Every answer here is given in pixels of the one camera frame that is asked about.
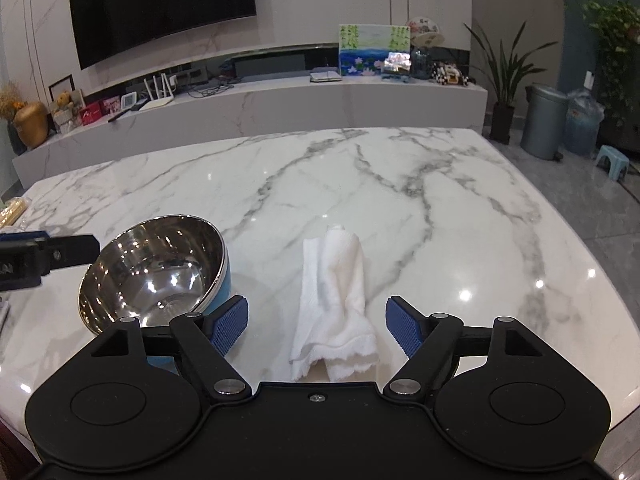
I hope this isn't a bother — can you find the blue steel bowl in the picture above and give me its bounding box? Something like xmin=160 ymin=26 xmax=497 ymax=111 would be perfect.
xmin=77 ymin=212 xmax=236 ymax=376

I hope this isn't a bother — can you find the golden vase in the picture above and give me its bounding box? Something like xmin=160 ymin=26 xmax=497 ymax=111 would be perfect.
xmin=13 ymin=101 xmax=49 ymax=150

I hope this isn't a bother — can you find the white wifi router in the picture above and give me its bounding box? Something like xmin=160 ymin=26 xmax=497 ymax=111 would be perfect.
xmin=139 ymin=73 xmax=175 ymax=110

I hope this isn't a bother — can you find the red box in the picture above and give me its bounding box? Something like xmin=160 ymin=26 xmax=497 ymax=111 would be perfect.
xmin=78 ymin=101 xmax=104 ymax=126

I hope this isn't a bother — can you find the wrapped chopsticks pack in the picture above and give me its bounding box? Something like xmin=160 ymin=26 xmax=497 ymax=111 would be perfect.
xmin=0 ymin=197 xmax=30 ymax=229

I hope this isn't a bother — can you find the blue water jug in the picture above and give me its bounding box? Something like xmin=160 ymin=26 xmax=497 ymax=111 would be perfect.
xmin=563 ymin=88 xmax=605 ymax=157

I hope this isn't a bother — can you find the potted green plant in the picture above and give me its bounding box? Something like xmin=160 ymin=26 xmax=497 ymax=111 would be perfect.
xmin=464 ymin=21 xmax=558 ymax=144

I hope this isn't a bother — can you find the black wall television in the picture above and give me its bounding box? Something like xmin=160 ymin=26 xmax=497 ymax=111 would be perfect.
xmin=68 ymin=0 xmax=256 ymax=70

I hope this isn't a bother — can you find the tall leafy corner plant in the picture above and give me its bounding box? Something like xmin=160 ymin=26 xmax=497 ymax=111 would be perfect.
xmin=582 ymin=0 xmax=639 ymax=129

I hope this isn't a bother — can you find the black picture frame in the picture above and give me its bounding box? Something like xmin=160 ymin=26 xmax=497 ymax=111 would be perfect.
xmin=49 ymin=75 xmax=76 ymax=112

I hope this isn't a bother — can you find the white paper towel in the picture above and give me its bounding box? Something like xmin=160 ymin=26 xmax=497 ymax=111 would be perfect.
xmin=290 ymin=226 xmax=378 ymax=382

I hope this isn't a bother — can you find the white desk clock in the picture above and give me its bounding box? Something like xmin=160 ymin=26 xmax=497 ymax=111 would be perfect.
xmin=120 ymin=91 xmax=138 ymax=110

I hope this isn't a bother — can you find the grey trash bin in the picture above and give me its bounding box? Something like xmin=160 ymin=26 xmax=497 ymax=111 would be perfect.
xmin=521 ymin=84 xmax=568 ymax=162

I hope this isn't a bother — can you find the small blue plastic stool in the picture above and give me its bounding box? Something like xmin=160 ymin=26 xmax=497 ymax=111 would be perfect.
xmin=594 ymin=145 xmax=629 ymax=182

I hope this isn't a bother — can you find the decorative round fan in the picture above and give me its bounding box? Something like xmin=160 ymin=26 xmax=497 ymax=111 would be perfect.
xmin=407 ymin=16 xmax=445 ymax=49

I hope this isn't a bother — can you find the lotus pond painting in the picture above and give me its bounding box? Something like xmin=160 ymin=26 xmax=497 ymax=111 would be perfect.
xmin=338 ymin=24 xmax=410 ymax=77

